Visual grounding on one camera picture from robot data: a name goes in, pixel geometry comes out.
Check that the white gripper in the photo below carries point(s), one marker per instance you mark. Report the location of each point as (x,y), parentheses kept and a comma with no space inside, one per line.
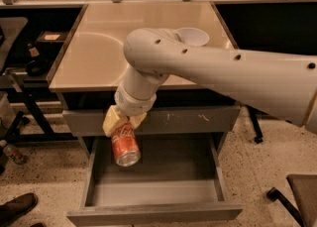
(134,104)

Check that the orange coke can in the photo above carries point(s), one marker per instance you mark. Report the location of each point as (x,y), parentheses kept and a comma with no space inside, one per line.
(124,145)

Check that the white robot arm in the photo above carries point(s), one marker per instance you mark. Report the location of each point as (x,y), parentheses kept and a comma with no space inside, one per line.
(281,85)

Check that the open grey middle drawer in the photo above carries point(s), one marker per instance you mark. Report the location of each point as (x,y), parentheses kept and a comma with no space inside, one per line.
(178,179)

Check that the brown office chair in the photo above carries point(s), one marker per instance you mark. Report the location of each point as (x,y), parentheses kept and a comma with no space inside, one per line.
(304,189)

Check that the black table leg with caster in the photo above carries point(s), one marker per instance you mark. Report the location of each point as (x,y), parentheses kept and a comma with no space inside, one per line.
(256,125)

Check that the plastic bottle on floor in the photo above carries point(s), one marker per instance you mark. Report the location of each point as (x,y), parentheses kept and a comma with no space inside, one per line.
(12,152)

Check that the grey drawer cabinet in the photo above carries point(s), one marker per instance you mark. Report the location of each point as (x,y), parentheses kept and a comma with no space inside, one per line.
(91,63)

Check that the white bowl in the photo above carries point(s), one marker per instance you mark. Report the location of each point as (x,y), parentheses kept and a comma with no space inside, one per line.
(193,37)

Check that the closed grey top drawer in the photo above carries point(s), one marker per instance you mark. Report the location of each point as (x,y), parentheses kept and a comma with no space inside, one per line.
(185,120)

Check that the brown shoe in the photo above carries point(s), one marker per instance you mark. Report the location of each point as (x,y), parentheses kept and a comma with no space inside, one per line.
(17,207)

